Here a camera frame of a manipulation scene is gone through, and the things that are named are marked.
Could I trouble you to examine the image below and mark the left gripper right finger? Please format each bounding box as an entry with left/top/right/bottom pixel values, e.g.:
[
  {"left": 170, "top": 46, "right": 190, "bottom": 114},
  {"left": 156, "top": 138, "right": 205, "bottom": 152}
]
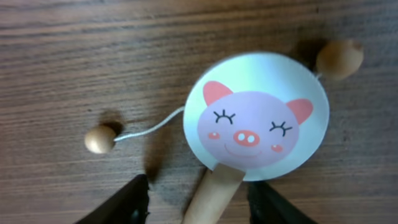
[{"left": 248, "top": 181, "right": 317, "bottom": 224}]

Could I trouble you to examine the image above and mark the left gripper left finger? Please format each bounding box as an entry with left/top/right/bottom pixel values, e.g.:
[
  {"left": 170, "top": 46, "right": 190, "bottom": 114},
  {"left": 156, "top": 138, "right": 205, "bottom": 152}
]
[{"left": 76, "top": 174, "right": 149, "bottom": 224}]

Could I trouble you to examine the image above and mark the white pig rattle drum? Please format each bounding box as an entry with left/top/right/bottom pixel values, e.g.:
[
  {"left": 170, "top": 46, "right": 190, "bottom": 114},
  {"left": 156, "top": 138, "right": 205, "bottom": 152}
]
[{"left": 83, "top": 39, "right": 364, "bottom": 224}]

